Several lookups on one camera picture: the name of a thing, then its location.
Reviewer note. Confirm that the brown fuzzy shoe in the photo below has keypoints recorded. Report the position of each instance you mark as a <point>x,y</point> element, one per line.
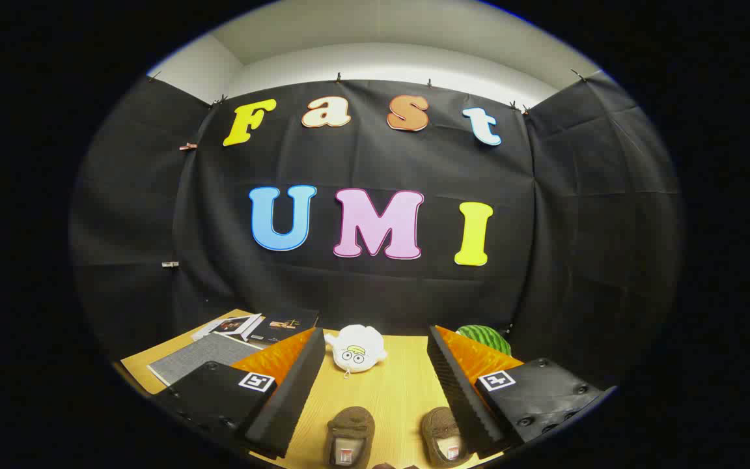
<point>349,423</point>
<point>439,423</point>

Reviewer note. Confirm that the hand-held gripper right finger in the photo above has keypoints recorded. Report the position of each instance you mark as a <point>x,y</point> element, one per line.
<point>463,397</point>

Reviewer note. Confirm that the grey fabric storage box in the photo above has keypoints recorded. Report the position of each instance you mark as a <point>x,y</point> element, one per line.
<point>202,357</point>

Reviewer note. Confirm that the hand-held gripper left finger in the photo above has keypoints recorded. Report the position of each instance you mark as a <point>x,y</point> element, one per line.
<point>290,404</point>

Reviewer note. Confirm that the white plush toy with eyes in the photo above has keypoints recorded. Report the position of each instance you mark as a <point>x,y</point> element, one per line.
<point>355,352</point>

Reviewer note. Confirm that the black hardcover book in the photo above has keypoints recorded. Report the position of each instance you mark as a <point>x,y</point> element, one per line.
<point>284,324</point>

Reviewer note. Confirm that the watermelon slice plush toy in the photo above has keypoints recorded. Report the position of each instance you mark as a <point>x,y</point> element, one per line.
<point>486,337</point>

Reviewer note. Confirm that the white booklet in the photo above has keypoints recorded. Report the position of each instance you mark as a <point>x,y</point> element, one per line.
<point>228,326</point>

